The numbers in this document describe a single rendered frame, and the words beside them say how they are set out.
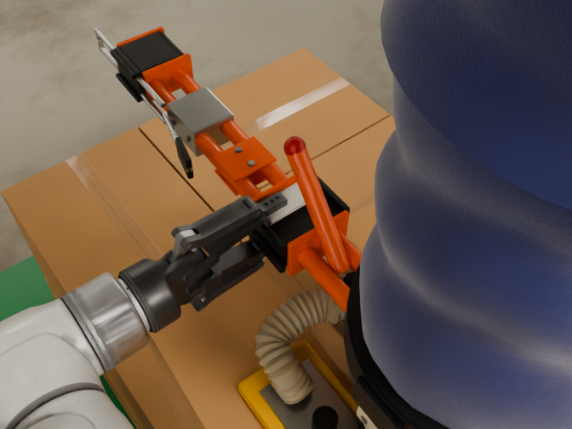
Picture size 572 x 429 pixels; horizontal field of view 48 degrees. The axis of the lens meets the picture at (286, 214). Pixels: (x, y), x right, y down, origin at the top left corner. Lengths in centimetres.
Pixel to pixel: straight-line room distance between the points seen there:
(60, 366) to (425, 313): 35
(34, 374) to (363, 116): 140
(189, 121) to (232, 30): 230
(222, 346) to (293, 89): 124
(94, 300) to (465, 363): 38
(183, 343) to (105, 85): 219
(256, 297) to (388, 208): 48
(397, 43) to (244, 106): 160
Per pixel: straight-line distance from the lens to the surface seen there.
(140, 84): 93
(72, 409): 60
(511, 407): 44
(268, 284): 85
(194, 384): 79
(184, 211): 163
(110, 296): 66
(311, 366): 77
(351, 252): 72
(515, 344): 38
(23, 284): 230
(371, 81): 286
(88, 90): 291
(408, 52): 29
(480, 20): 26
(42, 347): 64
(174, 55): 94
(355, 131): 182
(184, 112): 86
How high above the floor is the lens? 179
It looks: 51 degrees down
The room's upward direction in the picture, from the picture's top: straight up
